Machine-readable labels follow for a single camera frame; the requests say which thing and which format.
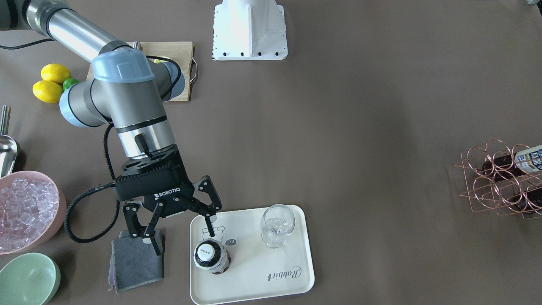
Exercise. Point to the tea bottle white cap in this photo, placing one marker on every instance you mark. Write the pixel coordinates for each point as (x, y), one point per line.
(210, 255)

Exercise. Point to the cream rabbit tray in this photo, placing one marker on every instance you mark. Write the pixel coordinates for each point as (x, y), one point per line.
(256, 271)

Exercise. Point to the green lime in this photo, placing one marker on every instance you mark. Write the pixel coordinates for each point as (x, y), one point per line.
(69, 82)

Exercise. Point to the clear wine glass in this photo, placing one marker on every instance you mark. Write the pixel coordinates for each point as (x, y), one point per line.
(277, 224)

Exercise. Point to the grey folded cloth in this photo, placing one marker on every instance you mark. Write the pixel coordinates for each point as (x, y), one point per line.
(133, 263)

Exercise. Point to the lower yellow lemon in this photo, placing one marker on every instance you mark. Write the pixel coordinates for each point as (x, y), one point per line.
(47, 91)

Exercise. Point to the copper wire bottle basket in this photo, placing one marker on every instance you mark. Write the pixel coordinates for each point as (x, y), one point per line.
(486, 193)

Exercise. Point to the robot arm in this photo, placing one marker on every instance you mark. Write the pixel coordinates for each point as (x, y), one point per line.
(126, 92)

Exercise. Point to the upper yellow lemon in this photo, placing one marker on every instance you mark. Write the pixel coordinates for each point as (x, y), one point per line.
(57, 73)

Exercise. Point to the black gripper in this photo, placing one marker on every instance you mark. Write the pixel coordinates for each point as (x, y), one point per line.
(168, 206)

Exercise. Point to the metal ice scoop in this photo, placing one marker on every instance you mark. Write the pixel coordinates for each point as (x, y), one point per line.
(9, 148)

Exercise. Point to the steel muddler black tip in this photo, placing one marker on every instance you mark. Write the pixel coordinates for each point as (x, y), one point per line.
(136, 45)

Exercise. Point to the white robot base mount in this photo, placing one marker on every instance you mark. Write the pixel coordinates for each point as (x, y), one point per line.
(249, 30)

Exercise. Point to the pink bowl with ice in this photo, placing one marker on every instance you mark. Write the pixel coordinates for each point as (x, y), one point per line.
(32, 210)

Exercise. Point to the green bowl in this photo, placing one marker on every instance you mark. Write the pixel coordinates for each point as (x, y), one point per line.
(30, 279)

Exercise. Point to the yellow lemon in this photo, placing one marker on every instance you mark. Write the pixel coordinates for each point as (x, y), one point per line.
(57, 73)
(47, 91)

